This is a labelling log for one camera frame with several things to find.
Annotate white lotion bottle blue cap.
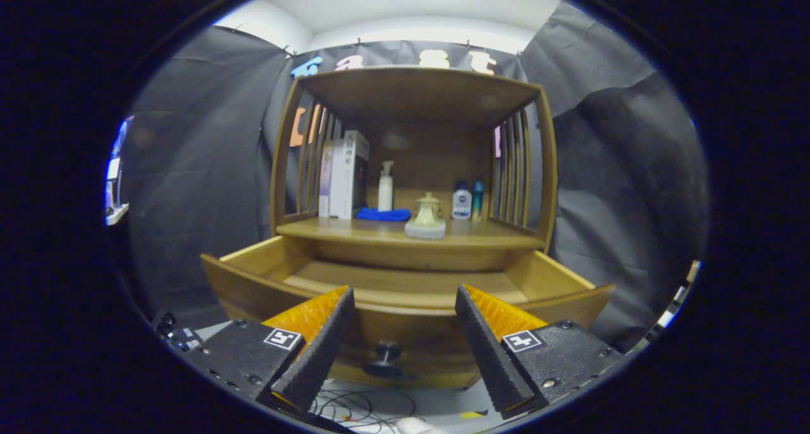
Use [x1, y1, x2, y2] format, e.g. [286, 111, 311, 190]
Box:
[452, 181, 473, 220]

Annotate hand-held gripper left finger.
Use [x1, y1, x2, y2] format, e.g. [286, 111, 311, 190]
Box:
[184, 285, 356, 416]

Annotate white flat board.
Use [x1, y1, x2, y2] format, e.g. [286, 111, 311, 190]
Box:
[655, 282, 690, 330]

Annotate wooden countertop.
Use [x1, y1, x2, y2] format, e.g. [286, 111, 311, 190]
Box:
[276, 216, 546, 252]

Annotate tangle of black cables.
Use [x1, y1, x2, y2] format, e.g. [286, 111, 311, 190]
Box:
[310, 387, 418, 434]

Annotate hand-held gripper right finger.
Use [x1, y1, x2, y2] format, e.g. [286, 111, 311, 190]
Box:
[454, 284, 624, 421]

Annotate thick white book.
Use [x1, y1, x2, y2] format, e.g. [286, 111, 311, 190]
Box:
[329, 130, 370, 220]

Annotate wooden drawer with black knob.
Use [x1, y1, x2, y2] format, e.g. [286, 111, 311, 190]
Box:
[200, 235, 616, 389]

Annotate thin purple book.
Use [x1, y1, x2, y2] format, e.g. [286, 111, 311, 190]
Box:
[318, 140, 334, 218]

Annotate folded blue cloth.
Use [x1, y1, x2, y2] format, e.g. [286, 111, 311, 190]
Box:
[355, 207, 412, 222]

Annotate brown wooden cabinet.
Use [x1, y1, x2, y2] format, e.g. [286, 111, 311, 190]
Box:
[270, 66, 559, 273]

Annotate white pump bottle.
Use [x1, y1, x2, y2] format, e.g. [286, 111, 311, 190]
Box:
[378, 161, 394, 212]

